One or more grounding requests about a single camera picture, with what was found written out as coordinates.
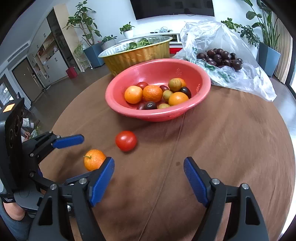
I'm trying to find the large front orange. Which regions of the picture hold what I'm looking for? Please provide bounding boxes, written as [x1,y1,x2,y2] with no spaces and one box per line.
[168,92,189,106]

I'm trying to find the person's left hand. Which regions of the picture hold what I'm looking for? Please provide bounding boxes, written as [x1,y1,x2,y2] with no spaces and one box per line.
[3,202,25,221]

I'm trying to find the red tomato on table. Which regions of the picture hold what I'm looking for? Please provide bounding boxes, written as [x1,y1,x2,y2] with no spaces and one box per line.
[115,131,137,152]

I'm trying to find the brown tablecloth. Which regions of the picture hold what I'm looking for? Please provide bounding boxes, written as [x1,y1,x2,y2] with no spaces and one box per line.
[40,74,295,240]

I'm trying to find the small red bin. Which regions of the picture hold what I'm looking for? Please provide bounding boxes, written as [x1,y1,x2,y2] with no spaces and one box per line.
[66,67,78,79]

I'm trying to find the red tomato in basin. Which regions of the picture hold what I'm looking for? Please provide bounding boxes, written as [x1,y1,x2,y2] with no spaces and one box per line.
[137,82,149,90]

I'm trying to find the wooden shelf cabinet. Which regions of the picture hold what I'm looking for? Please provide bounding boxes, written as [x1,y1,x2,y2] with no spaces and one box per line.
[28,4,83,87]

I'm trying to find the white ribbed pot plant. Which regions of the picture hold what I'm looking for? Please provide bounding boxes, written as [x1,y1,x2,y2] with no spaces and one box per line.
[101,35,117,50]

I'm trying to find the red plastic basin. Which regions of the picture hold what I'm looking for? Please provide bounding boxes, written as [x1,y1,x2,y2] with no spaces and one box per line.
[105,59,211,122]

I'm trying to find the green vegetables in basin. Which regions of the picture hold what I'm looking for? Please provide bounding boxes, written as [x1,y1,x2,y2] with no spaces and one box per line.
[125,38,152,51]

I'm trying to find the tall plant blue pot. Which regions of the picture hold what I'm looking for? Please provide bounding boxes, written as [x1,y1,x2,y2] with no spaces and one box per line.
[64,1,104,68]

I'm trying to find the small plant white pot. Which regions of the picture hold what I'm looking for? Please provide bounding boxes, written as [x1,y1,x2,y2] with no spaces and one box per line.
[119,22,134,39]

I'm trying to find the gold foil basin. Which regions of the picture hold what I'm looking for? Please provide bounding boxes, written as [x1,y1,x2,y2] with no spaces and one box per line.
[99,36,172,76]

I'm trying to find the dark plums in bag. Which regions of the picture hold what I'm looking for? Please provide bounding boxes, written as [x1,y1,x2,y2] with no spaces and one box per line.
[196,48,243,71]

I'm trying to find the right plant blue pot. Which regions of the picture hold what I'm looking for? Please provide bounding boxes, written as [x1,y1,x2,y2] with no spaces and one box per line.
[243,0,280,77]

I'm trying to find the white tv console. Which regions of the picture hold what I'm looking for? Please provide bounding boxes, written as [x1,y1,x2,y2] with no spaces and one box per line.
[149,30,183,55]

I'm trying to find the clear plastic bag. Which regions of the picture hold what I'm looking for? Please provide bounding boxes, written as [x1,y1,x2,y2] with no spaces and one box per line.
[175,20,276,101]

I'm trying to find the black wall television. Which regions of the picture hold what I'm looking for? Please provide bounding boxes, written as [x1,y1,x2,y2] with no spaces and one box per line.
[130,0,214,20]

